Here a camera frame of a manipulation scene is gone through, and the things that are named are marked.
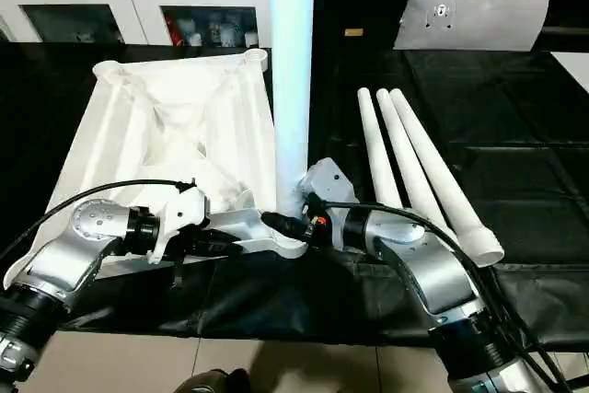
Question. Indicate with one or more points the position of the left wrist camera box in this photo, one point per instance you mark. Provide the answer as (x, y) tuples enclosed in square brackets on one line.
[(184, 209)]

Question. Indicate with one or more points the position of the white plastic table leg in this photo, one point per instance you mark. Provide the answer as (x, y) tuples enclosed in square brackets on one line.
[(292, 66), (442, 172), (405, 153), (377, 144)]

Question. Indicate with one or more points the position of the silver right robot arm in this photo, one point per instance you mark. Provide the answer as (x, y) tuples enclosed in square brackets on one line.
[(437, 273)]

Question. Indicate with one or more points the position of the white plastic table top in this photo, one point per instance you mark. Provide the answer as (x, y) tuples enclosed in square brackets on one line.
[(184, 89)]

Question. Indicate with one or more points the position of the dark left robot foot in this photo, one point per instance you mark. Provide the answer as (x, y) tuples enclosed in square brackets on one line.
[(211, 384)]

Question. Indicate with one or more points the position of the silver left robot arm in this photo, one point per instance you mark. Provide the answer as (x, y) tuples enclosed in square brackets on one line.
[(92, 223)]

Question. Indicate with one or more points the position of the black work mat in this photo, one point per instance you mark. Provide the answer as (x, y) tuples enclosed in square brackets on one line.
[(529, 158)]

